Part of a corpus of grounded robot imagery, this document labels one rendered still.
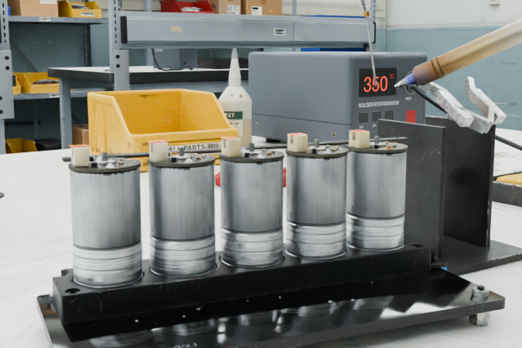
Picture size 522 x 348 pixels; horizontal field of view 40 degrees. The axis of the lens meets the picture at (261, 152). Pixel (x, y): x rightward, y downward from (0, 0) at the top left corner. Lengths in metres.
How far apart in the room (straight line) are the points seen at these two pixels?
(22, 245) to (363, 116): 0.38
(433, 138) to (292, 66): 0.39
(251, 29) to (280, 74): 2.33
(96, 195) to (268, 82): 0.51
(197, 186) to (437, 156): 0.13
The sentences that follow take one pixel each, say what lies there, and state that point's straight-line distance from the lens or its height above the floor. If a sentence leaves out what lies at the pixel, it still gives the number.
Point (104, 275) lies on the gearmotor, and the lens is 0.26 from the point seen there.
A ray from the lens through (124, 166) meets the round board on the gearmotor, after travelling 0.25.
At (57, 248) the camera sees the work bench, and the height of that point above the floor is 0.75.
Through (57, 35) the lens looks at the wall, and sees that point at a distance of 4.92.
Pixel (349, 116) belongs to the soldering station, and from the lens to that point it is 0.66.
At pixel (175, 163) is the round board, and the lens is 0.25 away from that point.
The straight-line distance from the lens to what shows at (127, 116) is 0.71.
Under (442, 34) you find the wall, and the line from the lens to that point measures 6.12.
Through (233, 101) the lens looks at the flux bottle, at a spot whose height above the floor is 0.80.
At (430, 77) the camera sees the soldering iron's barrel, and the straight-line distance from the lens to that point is 0.28.
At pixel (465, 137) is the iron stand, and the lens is 0.38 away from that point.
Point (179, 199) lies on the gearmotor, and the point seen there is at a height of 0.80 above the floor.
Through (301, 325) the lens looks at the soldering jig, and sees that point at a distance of 0.25.
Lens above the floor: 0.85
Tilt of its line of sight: 9 degrees down
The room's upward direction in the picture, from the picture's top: straight up
